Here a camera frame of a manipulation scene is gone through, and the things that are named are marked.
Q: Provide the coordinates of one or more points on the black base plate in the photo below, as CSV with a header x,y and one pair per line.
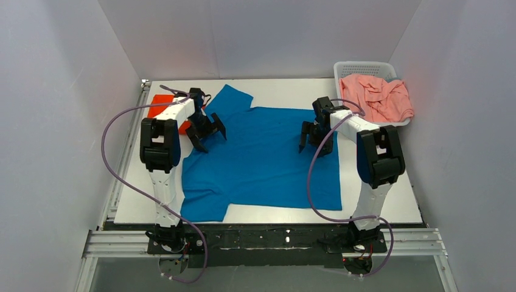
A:
x,y
214,245

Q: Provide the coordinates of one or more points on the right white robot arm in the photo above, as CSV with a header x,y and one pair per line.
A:
x,y
379,160

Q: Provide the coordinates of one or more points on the blue t shirt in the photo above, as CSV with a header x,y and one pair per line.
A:
x,y
259,163

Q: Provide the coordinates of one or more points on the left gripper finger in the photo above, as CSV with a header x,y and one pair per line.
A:
x,y
196,141
219,125

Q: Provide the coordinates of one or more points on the white plastic basket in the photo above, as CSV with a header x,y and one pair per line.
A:
x,y
373,68

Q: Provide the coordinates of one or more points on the pink t shirt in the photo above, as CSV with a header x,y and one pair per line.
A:
x,y
380,100

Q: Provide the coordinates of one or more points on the aluminium frame rail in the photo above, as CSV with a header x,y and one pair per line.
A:
x,y
116,257

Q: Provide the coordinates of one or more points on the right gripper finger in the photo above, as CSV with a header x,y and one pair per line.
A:
x,y
327,148
305,131

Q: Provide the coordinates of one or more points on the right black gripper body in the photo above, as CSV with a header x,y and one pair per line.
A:
x,y
316,131

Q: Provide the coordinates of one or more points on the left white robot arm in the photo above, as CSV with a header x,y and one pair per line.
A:
x,y
160,152

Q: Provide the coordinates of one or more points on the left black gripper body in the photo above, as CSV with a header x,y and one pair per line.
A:
x,y
207,129

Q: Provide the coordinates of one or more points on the folded orange t shirt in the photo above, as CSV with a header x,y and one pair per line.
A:
x,y
172,106

